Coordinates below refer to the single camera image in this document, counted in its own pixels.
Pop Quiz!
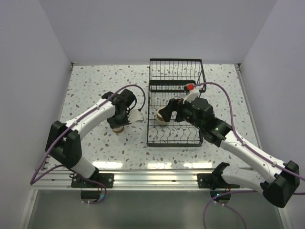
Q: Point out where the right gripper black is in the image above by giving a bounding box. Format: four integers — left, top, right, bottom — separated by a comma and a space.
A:
159, 96, 204, 131

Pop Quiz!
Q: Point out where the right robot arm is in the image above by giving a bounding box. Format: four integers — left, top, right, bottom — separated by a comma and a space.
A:
156, 98, 300, 208

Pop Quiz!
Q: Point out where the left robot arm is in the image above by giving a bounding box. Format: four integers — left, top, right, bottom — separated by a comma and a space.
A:
46, 89, 140, 187

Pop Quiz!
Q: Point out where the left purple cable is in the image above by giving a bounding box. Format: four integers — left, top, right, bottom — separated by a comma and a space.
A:
30, 83, 146, 186

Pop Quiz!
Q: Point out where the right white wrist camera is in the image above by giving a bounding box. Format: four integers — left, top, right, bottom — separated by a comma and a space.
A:
183, 83, 200, 104

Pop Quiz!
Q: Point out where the black wire dish rack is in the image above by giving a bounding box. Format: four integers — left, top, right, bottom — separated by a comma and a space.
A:
147, 58, 206, 147

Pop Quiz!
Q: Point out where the aluminium mounting rail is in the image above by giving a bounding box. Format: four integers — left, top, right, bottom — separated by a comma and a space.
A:
32, 167, 265, 192

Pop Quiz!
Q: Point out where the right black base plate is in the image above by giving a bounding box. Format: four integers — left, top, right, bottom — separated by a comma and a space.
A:
197, 173, 240, 190

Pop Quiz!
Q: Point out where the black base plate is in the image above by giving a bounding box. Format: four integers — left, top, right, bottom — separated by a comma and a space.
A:
69, 173, 114, 188
197, 173, 240, 190

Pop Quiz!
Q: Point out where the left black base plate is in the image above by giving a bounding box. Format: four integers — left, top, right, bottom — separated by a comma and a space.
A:
69, 173, 114, 188

